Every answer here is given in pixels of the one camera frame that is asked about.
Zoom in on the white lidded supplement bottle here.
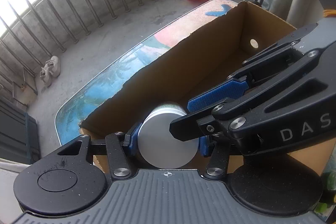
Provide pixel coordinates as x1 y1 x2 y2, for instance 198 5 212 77
137 102 199 169

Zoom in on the beach print table mat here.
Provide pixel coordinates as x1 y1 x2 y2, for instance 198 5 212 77
55 0 237 145

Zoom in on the dark grey storage cabinet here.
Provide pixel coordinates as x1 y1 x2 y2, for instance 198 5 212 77
0 97 41 164

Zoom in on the large cardboard box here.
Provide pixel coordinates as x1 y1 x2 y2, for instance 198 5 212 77
80 0 330 176

